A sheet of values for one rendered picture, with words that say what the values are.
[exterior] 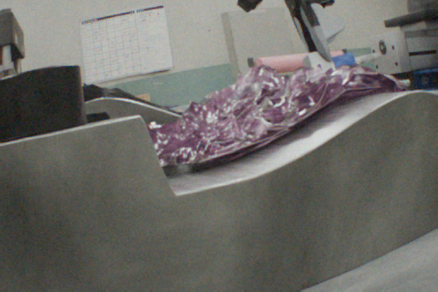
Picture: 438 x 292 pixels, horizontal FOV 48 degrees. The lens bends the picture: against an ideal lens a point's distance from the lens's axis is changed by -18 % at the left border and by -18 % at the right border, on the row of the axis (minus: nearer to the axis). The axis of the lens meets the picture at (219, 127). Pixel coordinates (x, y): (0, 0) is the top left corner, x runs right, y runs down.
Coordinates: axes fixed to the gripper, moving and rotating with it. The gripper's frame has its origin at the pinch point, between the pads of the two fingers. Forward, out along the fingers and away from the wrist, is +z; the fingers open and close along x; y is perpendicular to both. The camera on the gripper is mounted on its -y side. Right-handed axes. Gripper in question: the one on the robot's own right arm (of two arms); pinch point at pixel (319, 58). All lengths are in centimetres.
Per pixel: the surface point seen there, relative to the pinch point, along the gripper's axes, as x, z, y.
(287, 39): 629, -125, 135
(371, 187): -52, 15, -13
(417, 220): -50, 19, -10
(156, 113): -17.7, 3.0, -24.6
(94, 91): -13.9, -2.7, -31.6
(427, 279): -58, 21, -13
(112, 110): -17.9, 1.1, -29.5
